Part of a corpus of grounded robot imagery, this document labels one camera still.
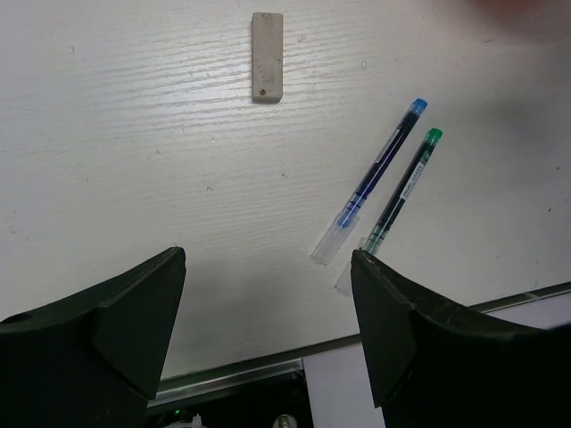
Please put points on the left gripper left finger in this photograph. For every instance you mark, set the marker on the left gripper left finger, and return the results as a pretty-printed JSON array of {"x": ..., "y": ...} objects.
[{"x": 95, "y": 358}]

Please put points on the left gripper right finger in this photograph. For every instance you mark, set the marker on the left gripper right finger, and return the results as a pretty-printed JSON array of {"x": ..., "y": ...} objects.
[{"x": 435, "y": 363}]

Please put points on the green gel pen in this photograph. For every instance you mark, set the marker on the green gel pen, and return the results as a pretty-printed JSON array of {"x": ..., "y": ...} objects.
[{"x": 402, "y": 192}]

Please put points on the blue gel pen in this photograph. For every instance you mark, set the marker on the blue gel pen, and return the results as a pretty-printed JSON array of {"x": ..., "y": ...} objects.
[{"x": 348, "y": 217}]

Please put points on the white rectangular eraser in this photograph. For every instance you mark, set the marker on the white rectangular eraser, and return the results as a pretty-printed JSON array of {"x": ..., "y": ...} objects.
[{"x": 267, "y": 57}]

